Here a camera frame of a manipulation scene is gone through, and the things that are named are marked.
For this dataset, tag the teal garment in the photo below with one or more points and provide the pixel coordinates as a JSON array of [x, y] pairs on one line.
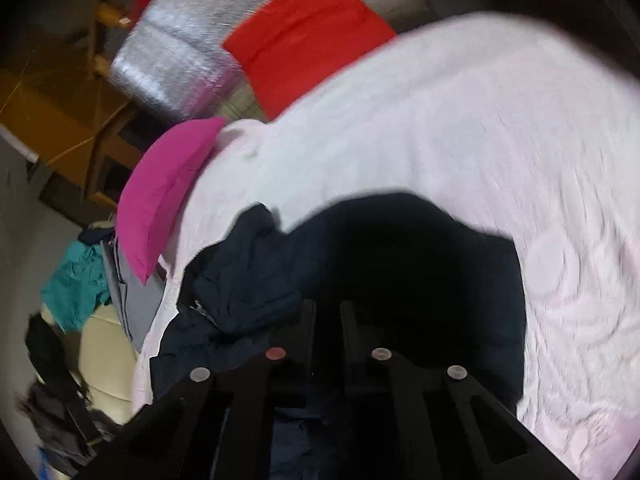
[[77, 287]]

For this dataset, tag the black garment on sofa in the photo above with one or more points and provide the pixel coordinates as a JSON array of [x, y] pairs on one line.
[[47, 354]]

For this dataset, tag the navy blue puffer jacket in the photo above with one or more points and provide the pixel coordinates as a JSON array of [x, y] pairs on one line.
[[420, 283]]

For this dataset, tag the grey garment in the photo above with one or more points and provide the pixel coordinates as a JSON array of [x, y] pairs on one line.
[[136, 304]]

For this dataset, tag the dark grey puffer jacket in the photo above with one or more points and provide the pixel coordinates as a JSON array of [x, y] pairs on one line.
[[70, 430]]

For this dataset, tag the red pillow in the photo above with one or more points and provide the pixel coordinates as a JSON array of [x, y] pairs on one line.
[[287, 47]]

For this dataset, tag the orange wooden cabinet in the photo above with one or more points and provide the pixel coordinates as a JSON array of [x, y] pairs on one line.
[[72, 123]]

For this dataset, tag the silver foil insulation panel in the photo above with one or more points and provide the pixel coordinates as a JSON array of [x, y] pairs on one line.
[[173, 62]]

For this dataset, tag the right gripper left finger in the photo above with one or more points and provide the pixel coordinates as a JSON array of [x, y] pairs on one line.
[[215, 425]]

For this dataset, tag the magenta pillow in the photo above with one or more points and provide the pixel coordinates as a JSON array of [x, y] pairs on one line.
[[154, 193]]

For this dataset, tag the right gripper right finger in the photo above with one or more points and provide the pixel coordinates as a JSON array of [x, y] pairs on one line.
[[406, 418]]

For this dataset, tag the white bed cover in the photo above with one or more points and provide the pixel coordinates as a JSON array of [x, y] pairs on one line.
[[508, 125]]

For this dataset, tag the cream leather sofa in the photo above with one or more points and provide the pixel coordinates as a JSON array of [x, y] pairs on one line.
[[102, 359]]

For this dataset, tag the wooden stair railing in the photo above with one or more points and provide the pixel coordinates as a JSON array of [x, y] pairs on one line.
[[105, 16]]

